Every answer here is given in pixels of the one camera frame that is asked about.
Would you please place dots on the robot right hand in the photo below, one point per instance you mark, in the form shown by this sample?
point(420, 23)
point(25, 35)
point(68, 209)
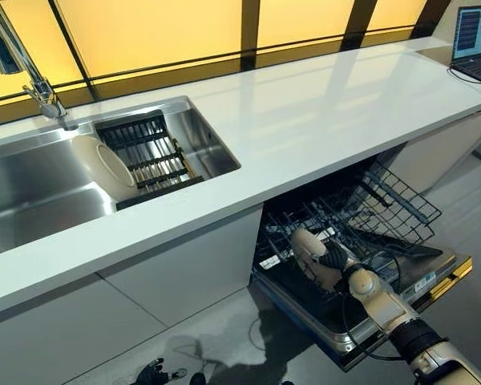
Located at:
point(336, 258)

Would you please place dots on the dishwasher door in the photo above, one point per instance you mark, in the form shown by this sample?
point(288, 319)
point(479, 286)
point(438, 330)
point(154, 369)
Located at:
point(304, 309)

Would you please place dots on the chrome kitchen faucet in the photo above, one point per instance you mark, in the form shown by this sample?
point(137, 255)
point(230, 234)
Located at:
point(20, 60)

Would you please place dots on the white cabinet door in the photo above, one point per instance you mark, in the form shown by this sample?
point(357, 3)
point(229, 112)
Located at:
point(184, 264)
point(64, 337)

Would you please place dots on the white cabinet side panel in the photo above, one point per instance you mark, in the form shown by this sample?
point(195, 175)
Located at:
point(433, 160)

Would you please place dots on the open laptop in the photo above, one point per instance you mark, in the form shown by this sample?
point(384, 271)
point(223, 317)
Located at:
point(471, 36)

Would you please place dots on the yellow backlit window wall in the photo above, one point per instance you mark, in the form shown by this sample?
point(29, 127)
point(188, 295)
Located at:
point(144, 36)

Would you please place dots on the cream ceramic plate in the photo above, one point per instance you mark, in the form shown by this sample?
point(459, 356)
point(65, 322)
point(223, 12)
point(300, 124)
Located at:
point(104, 168)
point(306, 240)

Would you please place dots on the stainless steel sink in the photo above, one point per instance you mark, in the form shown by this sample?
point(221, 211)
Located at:
point(32, 180)

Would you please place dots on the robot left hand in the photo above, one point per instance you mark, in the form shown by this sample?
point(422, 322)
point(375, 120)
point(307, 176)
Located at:
point(152, 375)

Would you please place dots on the black dish rack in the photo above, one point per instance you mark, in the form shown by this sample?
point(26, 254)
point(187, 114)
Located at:
point(152, 160)

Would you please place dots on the black robot left foot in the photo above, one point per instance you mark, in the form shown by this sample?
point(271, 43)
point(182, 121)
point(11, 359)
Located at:
point(199, 380)

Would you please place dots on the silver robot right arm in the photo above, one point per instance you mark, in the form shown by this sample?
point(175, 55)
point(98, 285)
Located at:
point(389, 309)

